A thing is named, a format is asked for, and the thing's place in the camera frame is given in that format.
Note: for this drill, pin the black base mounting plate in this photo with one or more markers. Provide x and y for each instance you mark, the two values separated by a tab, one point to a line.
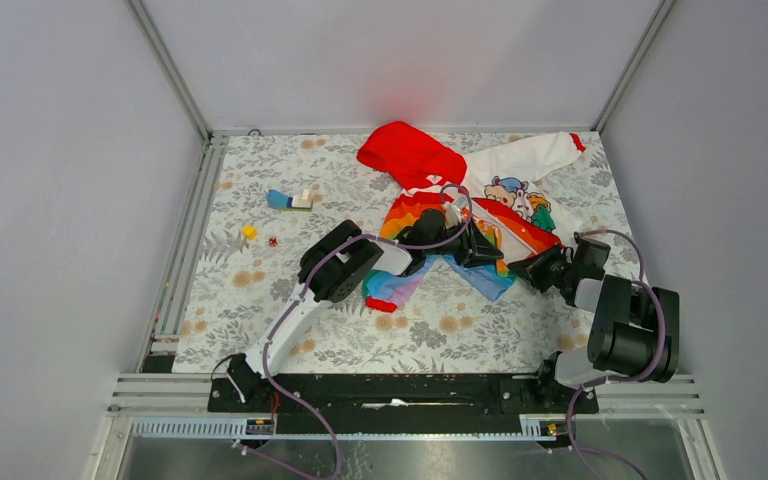
471	404

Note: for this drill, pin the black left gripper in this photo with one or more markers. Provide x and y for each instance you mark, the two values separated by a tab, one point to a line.
474	250

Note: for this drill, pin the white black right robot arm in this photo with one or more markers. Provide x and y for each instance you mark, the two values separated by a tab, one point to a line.
634	334

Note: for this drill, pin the aluminium frame rails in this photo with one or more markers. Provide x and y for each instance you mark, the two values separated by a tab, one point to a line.
118	428

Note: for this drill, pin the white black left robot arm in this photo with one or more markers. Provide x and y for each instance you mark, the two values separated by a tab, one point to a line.
336	265

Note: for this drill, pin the small yellow cube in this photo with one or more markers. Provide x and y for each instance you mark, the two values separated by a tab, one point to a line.
249	233

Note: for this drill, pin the rainbow red white kids jacket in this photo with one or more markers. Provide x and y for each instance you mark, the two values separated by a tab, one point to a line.
497	187

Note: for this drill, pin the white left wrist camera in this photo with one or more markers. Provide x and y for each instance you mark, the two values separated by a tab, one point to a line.
456	214

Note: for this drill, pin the floral patterned table mat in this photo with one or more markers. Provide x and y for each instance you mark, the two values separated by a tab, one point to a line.
240	287

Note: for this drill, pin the blue white toy block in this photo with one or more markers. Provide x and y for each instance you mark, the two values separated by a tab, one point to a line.
281	201

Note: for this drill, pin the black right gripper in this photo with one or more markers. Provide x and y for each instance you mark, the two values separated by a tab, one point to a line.
531	269

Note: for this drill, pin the grey slotted cable duct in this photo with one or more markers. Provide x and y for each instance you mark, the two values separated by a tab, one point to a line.
203	428

